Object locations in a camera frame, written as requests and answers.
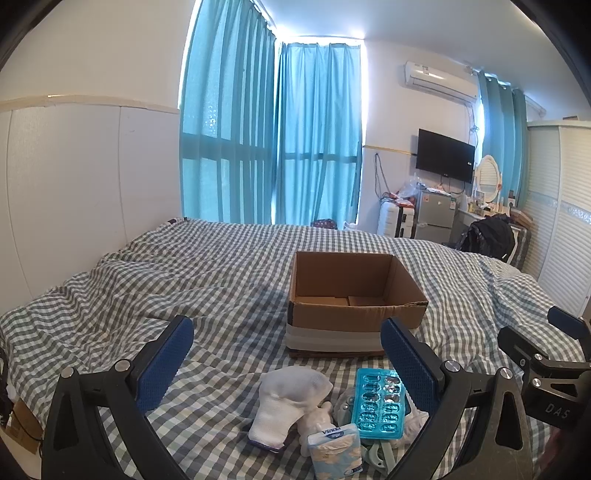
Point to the left teal curtain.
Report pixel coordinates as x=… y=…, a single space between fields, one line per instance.
x=227 y=127

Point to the right teal curtain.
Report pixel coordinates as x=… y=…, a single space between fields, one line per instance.
x=506 y=133

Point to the white sock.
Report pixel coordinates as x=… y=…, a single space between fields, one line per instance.
x=286 y=395

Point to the white wardrobe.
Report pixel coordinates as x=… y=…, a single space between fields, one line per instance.
x=558 y=201

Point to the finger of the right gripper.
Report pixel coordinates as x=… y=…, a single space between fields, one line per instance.
x=574 y=327
x=517 y=347

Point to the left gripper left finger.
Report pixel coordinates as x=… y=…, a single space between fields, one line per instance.
x=76 y=445

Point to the white suitcase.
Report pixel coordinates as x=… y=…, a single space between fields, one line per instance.
x=396 y=219

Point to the round vanity mirror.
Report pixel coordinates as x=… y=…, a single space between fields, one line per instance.
x=488 y=180

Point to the brown cardboard box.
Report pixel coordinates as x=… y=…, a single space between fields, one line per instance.
x=338 y=302

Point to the black wall television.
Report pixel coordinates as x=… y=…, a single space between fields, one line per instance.
x=445 y=156

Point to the teal blister pill pack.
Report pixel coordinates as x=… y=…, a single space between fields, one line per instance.
x=379 y=404

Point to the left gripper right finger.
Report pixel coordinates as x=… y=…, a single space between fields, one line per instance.
x=497 y=444

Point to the middle teal curtain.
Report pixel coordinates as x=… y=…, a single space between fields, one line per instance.
x=319 y=133

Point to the white air conditioner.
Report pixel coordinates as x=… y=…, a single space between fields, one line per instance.
x=440 y=83

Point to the black backpack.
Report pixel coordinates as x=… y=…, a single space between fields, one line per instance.
x=492 y=237

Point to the grey mini fridge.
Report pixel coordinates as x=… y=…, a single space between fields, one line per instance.
x=434 y=216

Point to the teal curtain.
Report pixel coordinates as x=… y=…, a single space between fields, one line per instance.
x=506 y=133
x=227 y=127
x=319 y=133

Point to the clear plastic bag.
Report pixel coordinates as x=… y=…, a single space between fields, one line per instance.
x=411 y=187

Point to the blue tissue packet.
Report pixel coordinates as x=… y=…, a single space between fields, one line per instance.
x=336 y=453

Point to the brown box beside bed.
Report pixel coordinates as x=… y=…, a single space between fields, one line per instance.
x=23 y=428

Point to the grey checkered bed sheet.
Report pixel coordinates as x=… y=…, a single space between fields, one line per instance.
x=232 y=281

